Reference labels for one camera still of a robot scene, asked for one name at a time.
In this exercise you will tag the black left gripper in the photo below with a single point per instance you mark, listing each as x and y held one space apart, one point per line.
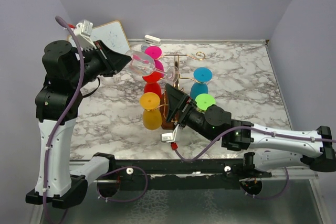
113 62

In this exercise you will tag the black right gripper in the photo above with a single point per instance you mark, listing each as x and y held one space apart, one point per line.
176 98

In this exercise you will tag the clear wine glass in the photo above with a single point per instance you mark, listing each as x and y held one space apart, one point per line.
143 65

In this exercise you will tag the blue wine glass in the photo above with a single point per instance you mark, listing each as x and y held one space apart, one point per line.
202 75

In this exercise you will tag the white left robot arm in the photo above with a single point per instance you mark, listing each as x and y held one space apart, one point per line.
57 106

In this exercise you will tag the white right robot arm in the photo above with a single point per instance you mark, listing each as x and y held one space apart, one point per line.
266 148

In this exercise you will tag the wooden rack base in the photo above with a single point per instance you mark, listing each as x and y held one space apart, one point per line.
170 100

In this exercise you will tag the green wine glass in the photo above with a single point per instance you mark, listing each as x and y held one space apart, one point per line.
204 100

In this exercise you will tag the red wine glass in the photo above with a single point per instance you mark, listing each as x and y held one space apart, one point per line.
152 83

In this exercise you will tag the yellow wine glass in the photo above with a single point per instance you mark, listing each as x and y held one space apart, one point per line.
151 116

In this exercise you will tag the pink wine glass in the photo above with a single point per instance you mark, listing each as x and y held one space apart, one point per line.
155 52

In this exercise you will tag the white eraser box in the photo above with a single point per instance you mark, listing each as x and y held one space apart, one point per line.
152 40

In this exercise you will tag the small whiteboard gold frame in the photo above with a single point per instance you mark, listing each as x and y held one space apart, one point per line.
112 34

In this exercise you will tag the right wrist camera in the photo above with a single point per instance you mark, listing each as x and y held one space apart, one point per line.
172 136

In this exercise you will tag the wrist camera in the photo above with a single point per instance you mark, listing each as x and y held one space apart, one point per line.
83 31
172 136

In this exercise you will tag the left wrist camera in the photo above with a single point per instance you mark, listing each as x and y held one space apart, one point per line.
83 31

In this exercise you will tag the black mounting rail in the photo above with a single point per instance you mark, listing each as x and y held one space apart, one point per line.
175 174

